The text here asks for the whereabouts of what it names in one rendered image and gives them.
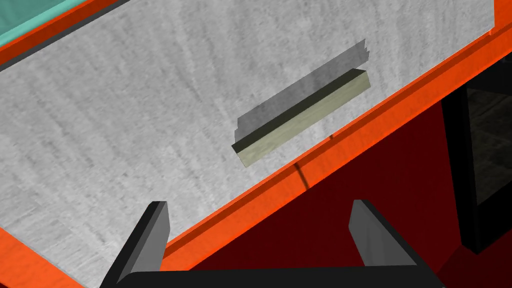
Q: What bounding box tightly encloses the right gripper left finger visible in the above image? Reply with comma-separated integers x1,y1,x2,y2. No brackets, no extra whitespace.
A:
99,200,171,288

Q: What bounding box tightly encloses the black appliance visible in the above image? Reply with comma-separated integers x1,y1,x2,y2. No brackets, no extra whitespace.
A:
441,53,512,255

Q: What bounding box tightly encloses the beige bar handle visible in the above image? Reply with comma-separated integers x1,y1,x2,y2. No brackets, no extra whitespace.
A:
231,68,372,169

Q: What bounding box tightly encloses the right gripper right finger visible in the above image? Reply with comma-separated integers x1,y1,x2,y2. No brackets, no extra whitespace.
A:
348,199,419,268

